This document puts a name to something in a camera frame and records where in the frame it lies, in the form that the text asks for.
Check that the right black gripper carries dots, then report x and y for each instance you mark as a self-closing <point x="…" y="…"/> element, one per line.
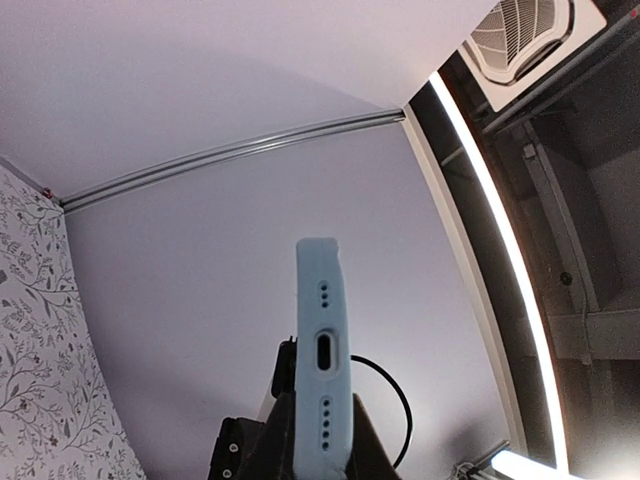
<point x="238" y="436"/>

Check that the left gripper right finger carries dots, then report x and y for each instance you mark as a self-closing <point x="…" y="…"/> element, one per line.
<point x="368" y="459"/>

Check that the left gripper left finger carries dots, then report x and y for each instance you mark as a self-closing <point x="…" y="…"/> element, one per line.
<point x="272" y="456"/>

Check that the phone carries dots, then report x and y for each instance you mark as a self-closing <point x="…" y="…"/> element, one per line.
<point x="323" y="390"/>

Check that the floral patterned table mat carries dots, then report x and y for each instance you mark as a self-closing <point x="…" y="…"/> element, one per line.
<point x="58" y="420"/>

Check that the ceiling light strip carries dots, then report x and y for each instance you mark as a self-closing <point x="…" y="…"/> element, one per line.
<point x="505" y="276"/>

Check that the ceiling air vent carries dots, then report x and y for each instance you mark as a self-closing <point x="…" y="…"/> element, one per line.
<point x="520" y="41"/>

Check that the top aluminium frame rail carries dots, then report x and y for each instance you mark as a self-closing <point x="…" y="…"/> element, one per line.
<point x="226" y="153"/>

